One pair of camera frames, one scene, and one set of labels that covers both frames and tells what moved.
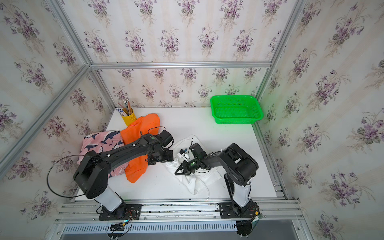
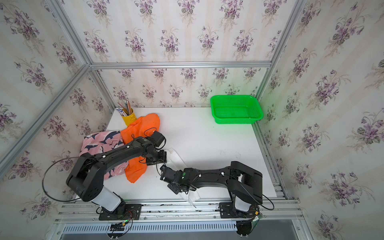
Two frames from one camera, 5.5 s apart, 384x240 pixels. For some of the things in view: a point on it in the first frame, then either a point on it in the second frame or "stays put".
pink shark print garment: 103,141 stays put
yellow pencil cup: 129,119 stays put
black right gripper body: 192,165 to 174,187
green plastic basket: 235,109 stays put
